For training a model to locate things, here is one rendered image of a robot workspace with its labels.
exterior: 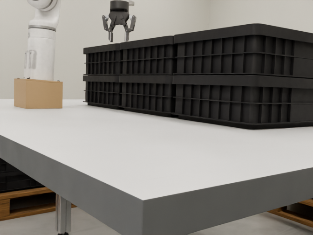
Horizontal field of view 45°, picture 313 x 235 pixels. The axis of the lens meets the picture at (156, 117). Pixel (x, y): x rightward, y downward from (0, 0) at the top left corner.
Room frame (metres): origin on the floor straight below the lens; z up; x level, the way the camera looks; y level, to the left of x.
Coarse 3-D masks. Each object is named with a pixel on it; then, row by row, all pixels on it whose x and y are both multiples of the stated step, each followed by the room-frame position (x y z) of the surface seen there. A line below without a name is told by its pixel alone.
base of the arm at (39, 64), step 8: (32, 32) 1.27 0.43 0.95; (40, 32) 1.27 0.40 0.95; (48, 32) 1.28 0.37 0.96; (32, 40) 1.27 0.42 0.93; (40, 40) 1.27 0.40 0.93; (48, 40) 1.28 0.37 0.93; (32, 48) 1.27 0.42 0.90; (40, 48) 1.26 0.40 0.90; (48, 48) 1.28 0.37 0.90; (32, 56) 1.26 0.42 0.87; (40, 56) 1.26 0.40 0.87; (48, 56) 1.28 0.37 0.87; (24, 64) 1.30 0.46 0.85; (32, 64) 1.26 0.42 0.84; (40, 64) 1.26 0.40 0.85; (48, 64) 1.28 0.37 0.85; (24, 72) 1.29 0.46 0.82; (32, 72) 1.26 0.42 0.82; (40, 72) 1.26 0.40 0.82; (48, 72) 1.28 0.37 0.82; (48, 80) 1.28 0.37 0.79
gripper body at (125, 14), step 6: (114, 0) 1.49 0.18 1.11; (120, 0) 1.49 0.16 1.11; (114, 6) 1.49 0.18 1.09; (120, 6) 1.49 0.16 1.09; (126, 6) 1.50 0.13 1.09; (114, 12) 1.51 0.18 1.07; (120, 12) 1.51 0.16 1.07; (126, 12) 1.51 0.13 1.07; (126, 18) 1.51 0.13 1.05; (120, 24) 1.52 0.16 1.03
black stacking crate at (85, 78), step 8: (88, 80) 1.48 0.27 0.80; (96, 80) 1.42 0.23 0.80; (104, 80) 1.37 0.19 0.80; (112, 80) 1.32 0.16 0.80; (88, 88) 1.50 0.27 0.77; (96, 88) 1.44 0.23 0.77; (104, 88) 1.38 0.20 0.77; (112, 88) 1.33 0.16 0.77; (120, 88) 1.31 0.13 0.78; (88, 96) 1.50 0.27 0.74; (96, 96) 1.44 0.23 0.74; (104, 96) 1.38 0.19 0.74; (112, 96) 1.33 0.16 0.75; (120, 96) 1.31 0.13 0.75; (88, 104) 1.52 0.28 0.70; (96, 104) 1.46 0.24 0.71; (104, 104) 1.37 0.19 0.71; (112, 104) 1.33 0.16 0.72; (120, 104) 1.31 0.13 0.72
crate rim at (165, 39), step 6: (162, 36) 1.08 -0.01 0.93; (168, 36) 1.06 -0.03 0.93; (120, 42) 1.28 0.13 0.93; (126, 42) 1.25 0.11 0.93; (132, 42) 1.21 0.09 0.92; (138, 42) 1.18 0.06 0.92; (144, 42) 1.16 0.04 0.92; (150, 42) 1.13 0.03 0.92; (156, 42) 1.10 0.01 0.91; (162, 42) 1.08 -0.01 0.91; (168, 42) 1.06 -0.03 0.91; (120, 48) 1.28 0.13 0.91; (126, 48) 1.24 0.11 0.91
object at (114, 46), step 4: (108, 44) 1.35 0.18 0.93; (112, 44) 1.32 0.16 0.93; (116, 44) 1.30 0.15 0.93; (84, 48) 1.51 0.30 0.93; (88, 48) 1.48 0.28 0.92; (92, 48) 1.45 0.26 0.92; (96, 48) 1.43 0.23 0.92; (100, 48) 1.40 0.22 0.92; (104, 48) 1.37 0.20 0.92; (108, 48) 1.35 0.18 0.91; (112, 48) 1.32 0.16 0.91; (116, 48) 1.30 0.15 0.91; (84, 52) 1.51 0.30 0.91; (88, 52) 1.48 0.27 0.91; (92, 52) 1.45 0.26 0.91; (96, 52) 1.43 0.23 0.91
